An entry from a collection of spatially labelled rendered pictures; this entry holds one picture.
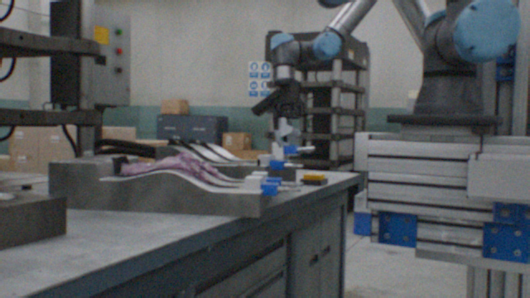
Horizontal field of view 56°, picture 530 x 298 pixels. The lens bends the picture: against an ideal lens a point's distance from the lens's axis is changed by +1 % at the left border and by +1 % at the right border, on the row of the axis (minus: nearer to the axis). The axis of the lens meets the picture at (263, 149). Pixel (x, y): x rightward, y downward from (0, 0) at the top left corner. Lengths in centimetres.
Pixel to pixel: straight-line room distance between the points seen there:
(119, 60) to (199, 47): 711
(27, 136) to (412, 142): 506
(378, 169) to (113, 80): 133
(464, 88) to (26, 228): 92
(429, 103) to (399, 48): 688
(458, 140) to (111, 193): 79
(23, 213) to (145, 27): 922
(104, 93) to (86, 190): 98
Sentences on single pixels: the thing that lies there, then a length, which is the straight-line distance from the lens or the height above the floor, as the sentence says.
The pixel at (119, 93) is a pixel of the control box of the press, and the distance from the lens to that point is 223.
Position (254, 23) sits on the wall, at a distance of 887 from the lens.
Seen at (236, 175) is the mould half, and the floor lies 86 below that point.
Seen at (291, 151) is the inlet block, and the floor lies 93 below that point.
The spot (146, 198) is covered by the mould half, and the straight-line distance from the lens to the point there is 118.
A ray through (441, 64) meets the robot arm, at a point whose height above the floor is 115.
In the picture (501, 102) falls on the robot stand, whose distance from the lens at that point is 141.
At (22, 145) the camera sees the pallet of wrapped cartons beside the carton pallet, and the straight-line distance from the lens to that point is 593.
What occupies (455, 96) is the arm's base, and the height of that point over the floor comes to 108.
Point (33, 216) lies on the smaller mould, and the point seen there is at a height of 84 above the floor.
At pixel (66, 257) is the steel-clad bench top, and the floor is 80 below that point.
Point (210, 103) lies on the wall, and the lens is 910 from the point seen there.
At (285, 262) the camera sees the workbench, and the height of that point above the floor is 57.
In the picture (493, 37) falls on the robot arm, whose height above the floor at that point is 118.
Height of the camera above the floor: 101
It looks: 3 degrees down
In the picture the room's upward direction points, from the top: 1 degrees clockwise
